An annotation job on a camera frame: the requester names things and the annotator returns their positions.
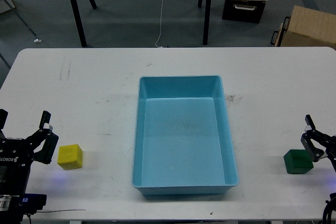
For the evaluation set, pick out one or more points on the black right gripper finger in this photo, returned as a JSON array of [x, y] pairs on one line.
[[312, 134]]

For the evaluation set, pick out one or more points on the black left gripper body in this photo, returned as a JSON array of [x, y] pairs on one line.
[[15, 166]]

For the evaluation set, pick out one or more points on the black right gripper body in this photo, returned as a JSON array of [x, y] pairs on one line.
[[330, 149]]

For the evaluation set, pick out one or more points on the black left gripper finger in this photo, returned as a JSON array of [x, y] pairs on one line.
[[41, 145], [3, 118]]

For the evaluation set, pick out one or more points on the yellow cube block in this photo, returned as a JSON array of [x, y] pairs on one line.
[[70, 157]]

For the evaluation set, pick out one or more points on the green cube block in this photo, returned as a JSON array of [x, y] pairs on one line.
[[297, 162]]

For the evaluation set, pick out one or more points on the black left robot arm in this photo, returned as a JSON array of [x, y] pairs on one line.
[[11, 211]]

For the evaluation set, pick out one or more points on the black storage box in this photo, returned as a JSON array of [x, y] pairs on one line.
[[243, 11]]

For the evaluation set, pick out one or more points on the thin black zip tie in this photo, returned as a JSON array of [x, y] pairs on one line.
[[63, 210]]

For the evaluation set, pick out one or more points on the chair at left edge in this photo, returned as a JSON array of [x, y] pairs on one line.
[[8, 5]]

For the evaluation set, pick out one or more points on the light blue plastic bin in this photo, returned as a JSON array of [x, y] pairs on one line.
[[183, 144]]

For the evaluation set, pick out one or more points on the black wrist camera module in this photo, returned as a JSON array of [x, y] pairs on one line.
[[31, 203]]

